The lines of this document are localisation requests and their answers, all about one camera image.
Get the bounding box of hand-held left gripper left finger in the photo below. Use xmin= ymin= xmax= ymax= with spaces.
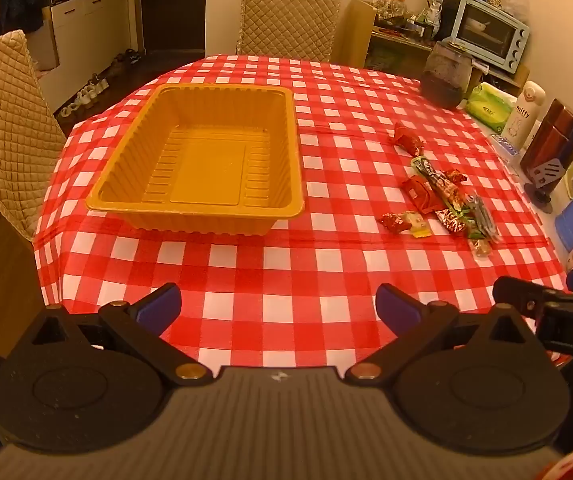
xmin=4 ymin=282 xmax=214 ymax=388

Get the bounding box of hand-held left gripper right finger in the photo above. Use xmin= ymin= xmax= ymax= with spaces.
xmin=344 ymin=284 xmax=542 ymax=388

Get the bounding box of silver snack packet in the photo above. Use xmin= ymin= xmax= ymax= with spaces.
xmin=467 ymin=195 xmax=501 ymax=244

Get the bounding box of red foil candy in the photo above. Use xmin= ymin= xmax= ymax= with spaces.
xmin=378 ymin=212 xmax=408 ymax=234

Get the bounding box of yellow white candy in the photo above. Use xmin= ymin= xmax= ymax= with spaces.
xmin=401 ymin=211 xmax=433 ymax=237

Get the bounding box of green-edged candy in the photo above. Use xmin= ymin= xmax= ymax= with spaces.
xmin=435 ymin=206 xmax=468 ymax=236

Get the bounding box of red square snack packet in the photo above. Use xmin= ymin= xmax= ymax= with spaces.
xmin=399 ymin=176 xmax=442 ymax=212

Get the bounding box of long dark green-edged snack packet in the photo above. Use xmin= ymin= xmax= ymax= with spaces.
xmin=411 ymin=156 xmax=467 ymax=211

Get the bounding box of yellow plastic tray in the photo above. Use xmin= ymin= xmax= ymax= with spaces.
xmin=85 ymin=83 xmax=306 ymax=236

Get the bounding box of large red twisted snack packet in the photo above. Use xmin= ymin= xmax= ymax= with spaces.
xmin=393 ymin=121 xmax=426 ymax=157

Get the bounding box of red checked tablecloth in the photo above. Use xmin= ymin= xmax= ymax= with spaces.
xmin=31 ymin=54 xmax=572 ymax=368

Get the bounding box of grey phone stand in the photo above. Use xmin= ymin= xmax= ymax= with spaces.
xmin=524 ymin=157 xmax=566 ymax=206

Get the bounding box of small blue flat packet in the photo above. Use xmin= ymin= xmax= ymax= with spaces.
xmin=489 ymin=134 xmax=520 ymax=157

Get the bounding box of red thermos flask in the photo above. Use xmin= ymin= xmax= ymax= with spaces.
xmin=519 ymin=99 xmax=573 ymax=181

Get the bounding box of white drinking bottle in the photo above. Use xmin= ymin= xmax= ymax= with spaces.
xmin=509 ymin=80 xmax=546 ymax=146

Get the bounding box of green tissue pack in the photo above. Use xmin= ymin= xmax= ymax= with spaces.
xmin=464 ymin=82 xmax=515 ymax=133

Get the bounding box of row of shoes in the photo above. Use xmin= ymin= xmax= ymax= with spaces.
xmin=56 ymin=47 xmax=140 ymax=121

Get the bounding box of dark glass jar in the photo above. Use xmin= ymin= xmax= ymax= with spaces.
xmin=419 ymin=40 xmax=475 ymax=110

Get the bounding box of beige quilted chair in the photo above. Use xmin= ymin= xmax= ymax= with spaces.
xmin=0 ymin=30 xmax=67 ymax=243
xmin=236 ymin=0 xmax=342 ymax=63

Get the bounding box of wooden shelf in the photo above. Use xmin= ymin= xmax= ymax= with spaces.
xmin=367 ymin=25 xmax=530 ymax=91

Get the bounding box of light blue toaster oven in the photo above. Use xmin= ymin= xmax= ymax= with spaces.
xmin=449 ymin=0 xmax=531 ymax=72

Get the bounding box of clear plastic bag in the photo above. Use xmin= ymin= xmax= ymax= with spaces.
xmin=504 ymin=0 xmax=530 ymax=23

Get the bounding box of white shoe cabinet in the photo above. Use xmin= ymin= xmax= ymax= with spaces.
xmin=49 ymin=0 xmax=132 ymax=111

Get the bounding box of green white snack bag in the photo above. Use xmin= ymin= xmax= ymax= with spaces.
xmin=421 ymin=0 xmax=442 ymax=38

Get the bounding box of plastic jar with orange lid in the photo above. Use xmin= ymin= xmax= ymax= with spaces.
xmin=374 ymin=0 xmax=407 ymax=28

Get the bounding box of dark door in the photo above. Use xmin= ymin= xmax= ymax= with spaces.
xmin=139 ymin=0 xmax=207 ymax=53

